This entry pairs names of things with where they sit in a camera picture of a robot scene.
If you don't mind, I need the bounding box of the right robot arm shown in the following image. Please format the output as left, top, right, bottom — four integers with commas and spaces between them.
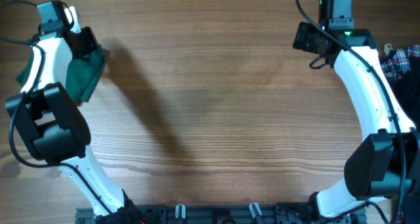
293, 0, 419, 223

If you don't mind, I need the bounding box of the plaid shirt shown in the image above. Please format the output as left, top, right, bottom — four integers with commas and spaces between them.
379, 43, 419, 81

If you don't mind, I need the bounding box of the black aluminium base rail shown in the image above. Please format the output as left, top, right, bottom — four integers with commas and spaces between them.
74, 202, 367, 224

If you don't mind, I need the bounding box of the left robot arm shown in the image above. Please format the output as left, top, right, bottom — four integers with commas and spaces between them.
6, 0, 146, 223

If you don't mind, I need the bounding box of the green t-shirt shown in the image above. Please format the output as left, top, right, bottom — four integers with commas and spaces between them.
14, 39, 105, 103

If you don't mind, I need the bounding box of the dark navy garment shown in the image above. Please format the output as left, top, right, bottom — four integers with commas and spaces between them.
388, 56, 420, 224

